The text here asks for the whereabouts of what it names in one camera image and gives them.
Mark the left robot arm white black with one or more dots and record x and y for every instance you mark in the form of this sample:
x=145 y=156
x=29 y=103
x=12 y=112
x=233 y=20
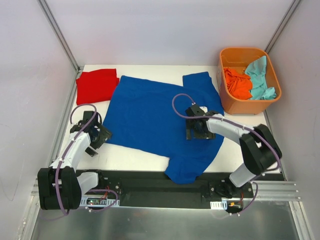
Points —
x=59 y=187

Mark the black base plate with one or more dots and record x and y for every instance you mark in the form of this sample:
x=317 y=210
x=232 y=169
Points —
x=168 y=200

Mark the right grey cable duct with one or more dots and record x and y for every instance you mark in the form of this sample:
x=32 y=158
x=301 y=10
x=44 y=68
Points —
x=219 y=205

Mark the orange t shirt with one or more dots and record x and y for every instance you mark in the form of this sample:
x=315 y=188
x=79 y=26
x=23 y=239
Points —
x=239 y=85

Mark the right aluminium frame post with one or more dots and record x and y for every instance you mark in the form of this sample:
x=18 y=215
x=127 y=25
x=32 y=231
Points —
x=282 y=25

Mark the orange plastic bin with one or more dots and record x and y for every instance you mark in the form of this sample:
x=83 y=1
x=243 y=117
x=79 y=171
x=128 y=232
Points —
x=239 y=58

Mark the blue t shirt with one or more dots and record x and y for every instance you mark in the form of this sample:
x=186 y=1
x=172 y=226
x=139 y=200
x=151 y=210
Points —
x=146 y=115

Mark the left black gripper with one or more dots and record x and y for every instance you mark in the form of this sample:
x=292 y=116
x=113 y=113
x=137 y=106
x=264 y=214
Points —
x=104 y=136

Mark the grey cable duct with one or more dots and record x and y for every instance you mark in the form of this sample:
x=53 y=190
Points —
x=219 y=205
x=93 y=202

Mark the aluminium frame post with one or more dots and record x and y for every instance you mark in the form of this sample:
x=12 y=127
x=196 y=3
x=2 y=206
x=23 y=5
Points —
x=59 y=34
x=282 y=25

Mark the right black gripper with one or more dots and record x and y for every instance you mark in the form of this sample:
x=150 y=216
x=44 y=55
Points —
x=200 y=132

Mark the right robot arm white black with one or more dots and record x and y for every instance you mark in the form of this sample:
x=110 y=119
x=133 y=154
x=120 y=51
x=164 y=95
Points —
x=258 y=147

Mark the aluminium rail front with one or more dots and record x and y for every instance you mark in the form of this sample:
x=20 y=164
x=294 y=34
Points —
x=275 y=191

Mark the left aluminium frame post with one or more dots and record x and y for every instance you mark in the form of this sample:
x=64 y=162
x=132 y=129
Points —
x=59 y=34

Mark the left grey cable duct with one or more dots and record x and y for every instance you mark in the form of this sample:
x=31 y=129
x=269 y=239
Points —
x=93 y=202

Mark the folded red t shirt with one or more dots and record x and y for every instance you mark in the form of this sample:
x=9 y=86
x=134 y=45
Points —
x=96 y=86

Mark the teal t shirt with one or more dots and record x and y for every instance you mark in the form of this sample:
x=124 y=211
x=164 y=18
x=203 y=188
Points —
x=256 y=70

